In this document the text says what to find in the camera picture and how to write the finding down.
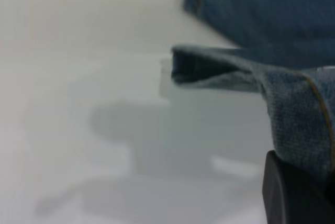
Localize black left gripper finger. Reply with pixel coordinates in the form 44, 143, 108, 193
262, 150, 335, 224

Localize blue denim pants with basketball print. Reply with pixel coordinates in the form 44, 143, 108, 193
170, 0, 335, 183

